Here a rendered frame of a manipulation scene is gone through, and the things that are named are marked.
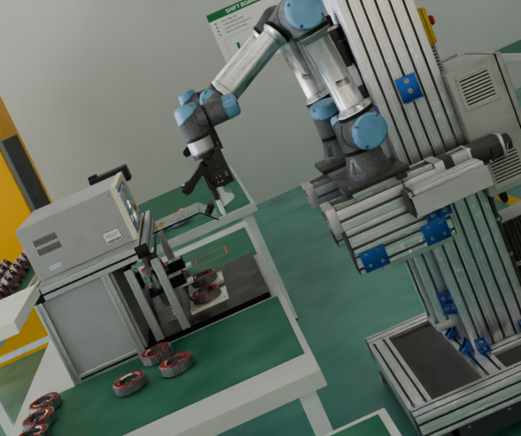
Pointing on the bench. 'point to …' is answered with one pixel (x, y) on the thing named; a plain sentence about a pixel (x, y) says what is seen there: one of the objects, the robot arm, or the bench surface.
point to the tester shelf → (133, 252)
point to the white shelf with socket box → (1, 320)
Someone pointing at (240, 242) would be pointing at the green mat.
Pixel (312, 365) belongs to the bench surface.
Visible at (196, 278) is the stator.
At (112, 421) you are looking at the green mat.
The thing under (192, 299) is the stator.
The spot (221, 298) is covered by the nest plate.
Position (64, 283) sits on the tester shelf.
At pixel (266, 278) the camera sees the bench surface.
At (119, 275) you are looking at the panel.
